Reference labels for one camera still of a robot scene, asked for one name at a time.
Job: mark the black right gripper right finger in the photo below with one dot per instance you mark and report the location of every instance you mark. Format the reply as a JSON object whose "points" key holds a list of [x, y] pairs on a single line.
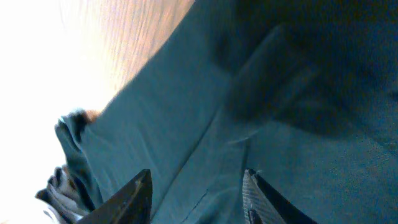
{"points": [[262, 204]]}

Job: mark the white crumpled t-shirt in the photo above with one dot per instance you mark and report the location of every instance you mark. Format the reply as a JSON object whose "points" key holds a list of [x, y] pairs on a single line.
{"points": [[60, 200]]}

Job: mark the black t-shirt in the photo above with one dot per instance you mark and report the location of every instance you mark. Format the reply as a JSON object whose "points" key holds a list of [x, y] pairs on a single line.
{"points": [[301, 94]]}

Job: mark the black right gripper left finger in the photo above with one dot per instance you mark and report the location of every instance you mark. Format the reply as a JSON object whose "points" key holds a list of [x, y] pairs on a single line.
{"points": [[130, 205]]}

